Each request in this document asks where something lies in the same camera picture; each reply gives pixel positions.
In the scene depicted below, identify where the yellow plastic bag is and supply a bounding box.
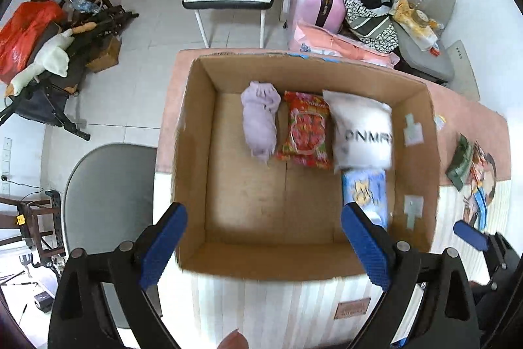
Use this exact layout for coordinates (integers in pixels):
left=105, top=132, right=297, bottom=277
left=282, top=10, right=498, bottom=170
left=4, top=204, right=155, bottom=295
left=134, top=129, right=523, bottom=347
left=389, top=0, right=445, bottom=52

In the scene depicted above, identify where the red snack packet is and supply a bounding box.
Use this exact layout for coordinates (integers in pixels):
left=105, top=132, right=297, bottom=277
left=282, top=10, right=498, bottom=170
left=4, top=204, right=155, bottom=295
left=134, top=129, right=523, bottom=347
left=275, top=91, right=332, bottom=170

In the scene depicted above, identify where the person's left hand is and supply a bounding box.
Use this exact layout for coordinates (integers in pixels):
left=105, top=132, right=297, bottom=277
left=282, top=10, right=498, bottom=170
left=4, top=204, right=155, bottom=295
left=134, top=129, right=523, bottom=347
left=216, top=328, right=250, bottom=349

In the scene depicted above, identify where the pink table mat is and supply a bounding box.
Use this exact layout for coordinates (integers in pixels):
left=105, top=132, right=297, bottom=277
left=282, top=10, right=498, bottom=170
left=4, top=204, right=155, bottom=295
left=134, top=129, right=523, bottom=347
left=157, top=48, right=511, bottom=182

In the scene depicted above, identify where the large cardboard box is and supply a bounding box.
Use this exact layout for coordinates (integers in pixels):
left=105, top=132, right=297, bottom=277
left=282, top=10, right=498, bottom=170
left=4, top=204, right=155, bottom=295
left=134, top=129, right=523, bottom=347
left=172, top=50, right=442, bottom=282

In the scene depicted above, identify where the red plastic bag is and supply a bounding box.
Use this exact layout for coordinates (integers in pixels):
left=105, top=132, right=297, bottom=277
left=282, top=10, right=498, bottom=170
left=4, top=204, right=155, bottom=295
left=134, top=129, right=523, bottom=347
left=0, top=1, right=66, bottom=85

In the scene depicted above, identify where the pink packaged bedding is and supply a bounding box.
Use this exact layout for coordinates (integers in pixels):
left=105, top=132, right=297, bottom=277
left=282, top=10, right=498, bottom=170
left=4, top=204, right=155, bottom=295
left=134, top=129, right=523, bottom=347
left=288, top=22, right=400, bottom=68

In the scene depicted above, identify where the black folded stroller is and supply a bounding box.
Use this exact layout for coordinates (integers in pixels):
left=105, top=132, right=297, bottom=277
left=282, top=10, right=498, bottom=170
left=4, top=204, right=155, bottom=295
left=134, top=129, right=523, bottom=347
left=0, top=5, right=140, bottom=141

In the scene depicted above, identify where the grey flat board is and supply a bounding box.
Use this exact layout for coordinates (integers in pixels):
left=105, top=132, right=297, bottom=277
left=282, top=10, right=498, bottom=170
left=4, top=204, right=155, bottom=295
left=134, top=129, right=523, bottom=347
left=447, top=40, right=481, bottom=103

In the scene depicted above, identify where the dark wooden stool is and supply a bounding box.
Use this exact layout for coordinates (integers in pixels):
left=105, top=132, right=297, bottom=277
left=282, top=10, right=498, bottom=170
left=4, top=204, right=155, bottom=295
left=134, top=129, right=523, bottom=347
left=0, top=189, right=67, bottom=269

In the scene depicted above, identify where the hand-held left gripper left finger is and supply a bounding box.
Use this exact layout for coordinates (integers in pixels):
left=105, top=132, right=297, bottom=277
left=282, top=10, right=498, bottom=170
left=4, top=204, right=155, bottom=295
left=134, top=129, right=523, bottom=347
left=48, top=202, right=189, bottom=349

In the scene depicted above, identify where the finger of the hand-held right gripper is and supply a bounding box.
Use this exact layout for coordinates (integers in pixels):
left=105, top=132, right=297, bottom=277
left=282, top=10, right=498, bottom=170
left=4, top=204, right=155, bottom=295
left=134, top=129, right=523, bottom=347
left=453, top=221, right=511, bottom=272

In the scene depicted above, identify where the white goose plush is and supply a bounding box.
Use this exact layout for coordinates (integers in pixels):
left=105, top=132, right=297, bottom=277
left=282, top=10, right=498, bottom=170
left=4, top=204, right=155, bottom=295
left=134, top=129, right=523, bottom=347
left=5, top=28, right=76, bottom=96

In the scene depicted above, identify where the light blue tissue packet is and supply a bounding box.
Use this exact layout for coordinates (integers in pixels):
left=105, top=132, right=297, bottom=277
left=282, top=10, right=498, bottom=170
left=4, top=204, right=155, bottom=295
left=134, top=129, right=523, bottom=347
left=342, top=168, right=388, bottom=229

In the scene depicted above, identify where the grey round chair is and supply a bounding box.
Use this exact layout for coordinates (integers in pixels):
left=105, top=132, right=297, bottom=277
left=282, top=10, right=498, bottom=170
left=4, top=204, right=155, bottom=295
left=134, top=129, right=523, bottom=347
left=61, top=143, right=163, bottom=330

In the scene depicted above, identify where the white soft packet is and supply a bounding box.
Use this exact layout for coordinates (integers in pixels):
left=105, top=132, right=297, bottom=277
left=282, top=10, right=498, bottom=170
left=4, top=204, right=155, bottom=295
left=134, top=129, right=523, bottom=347
left=323, top=89, right=395, bottom=172

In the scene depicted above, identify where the small brown cardboard box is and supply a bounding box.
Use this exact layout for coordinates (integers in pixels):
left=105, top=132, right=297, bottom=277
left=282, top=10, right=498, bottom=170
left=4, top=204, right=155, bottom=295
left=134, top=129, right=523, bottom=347
left=85, top=36, right=122, bottom=73

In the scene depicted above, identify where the white wall socket strip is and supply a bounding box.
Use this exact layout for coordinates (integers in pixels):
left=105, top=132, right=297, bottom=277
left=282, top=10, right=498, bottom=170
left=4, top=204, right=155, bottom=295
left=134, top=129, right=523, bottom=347
left=0, top=136, right=14, bottom=195

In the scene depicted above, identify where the pink suitcase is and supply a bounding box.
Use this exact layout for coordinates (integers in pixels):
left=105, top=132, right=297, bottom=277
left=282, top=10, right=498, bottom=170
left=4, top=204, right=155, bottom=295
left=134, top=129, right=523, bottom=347
left=283, top=0, right=345, bottom=34

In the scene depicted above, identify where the black seat white-legged chair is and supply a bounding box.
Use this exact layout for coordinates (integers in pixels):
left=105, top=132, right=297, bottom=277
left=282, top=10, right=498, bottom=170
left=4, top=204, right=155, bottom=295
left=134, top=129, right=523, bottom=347
left=182, top=0, right=278, bottom=49

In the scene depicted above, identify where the colourful cartoon packet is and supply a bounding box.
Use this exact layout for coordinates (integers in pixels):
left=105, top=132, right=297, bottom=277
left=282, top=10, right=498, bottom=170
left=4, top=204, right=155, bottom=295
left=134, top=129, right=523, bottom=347
left=462, top=142, right=498, bottom=233

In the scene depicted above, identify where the green snack packet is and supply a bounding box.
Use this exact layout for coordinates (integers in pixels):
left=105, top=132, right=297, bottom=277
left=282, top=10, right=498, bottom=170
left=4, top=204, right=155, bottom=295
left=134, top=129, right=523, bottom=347
left=445, top=134, right=474, bottom=190

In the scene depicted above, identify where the rolled lilac cloth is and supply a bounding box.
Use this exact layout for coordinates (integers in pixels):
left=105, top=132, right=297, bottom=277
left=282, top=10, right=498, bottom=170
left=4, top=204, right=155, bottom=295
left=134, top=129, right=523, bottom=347
left=240, top=81, right=282, bottom=165

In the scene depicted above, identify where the grey fabric chair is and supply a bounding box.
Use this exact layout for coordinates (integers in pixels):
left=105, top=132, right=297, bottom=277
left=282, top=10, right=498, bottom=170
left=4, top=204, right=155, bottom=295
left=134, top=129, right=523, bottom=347
left=393, top=0, right=457, bottom=85

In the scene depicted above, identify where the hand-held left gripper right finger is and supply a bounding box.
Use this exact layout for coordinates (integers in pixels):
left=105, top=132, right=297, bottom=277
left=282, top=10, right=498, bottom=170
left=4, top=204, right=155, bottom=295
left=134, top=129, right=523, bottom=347
left=341, top=203, right=481, bottom=349

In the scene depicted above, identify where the patterned tote bag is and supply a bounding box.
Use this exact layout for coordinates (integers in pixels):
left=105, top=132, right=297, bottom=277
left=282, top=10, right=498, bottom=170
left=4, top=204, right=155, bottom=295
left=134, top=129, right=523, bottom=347
left=342, top=0, right=399, bottom=54

